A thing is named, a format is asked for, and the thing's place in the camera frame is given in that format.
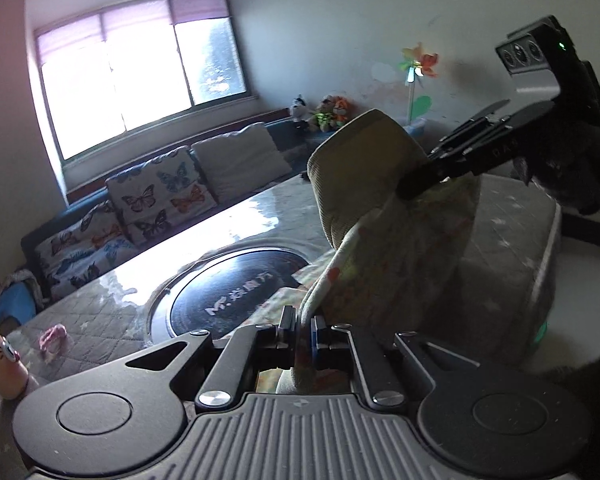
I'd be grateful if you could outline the upright butterfly print cushion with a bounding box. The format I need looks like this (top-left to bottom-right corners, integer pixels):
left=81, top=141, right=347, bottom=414
left=106, top=146, right=216, bottom=246

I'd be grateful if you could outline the window with metal frame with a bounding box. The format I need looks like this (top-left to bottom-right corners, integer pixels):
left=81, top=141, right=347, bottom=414
left=34, top=0, right=250, bottom=162

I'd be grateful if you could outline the clear plastic storage box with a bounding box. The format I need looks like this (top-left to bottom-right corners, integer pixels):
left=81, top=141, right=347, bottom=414
left=404, top=117, right=427, bottom=139

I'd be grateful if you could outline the low butterfly print cushion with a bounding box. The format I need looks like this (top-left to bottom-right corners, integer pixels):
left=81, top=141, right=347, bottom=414
left=35, top=200, right=140, bottom=301

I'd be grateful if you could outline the black white plush toy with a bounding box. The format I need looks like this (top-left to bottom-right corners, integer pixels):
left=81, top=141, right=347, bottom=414
left=288, top=94, right=310, bottom=131

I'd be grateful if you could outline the orange plush toy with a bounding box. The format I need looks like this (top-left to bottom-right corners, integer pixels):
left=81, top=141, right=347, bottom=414
left=332, top=96, right=351, bottom=128

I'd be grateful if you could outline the round black induction cooktop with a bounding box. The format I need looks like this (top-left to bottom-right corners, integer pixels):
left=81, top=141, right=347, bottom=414
left=148, top=246, right=309, bottom=344

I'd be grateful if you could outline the blue cloth on sofa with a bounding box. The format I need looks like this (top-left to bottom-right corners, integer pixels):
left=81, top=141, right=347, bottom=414
left=0, top=269, right=44, bottom=326

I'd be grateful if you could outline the small pink hair tie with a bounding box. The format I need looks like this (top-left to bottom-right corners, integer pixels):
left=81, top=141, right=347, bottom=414
left=38, top=323, right=69, bottom=361

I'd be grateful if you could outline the plain beige cushion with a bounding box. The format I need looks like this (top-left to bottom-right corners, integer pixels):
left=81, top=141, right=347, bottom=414
left=192, top=122, right=291, bottom=203

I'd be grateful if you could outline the brown plush bear toy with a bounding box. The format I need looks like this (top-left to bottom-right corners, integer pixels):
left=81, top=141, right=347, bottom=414
left=313, top=94, right=336, bottom=132

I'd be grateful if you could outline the dark blue sofa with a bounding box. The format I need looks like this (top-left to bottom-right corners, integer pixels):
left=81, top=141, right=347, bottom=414
left=21, top=118, right=326, bottom=304

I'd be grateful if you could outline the colourful patterned child garment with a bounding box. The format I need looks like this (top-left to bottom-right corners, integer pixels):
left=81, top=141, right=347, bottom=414
left=258, top=110, right=481, bottom=393

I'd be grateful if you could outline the colourful paper pinwheel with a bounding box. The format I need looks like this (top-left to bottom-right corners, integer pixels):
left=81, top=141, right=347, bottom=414
left=399, top=42, right=439, bottom=124

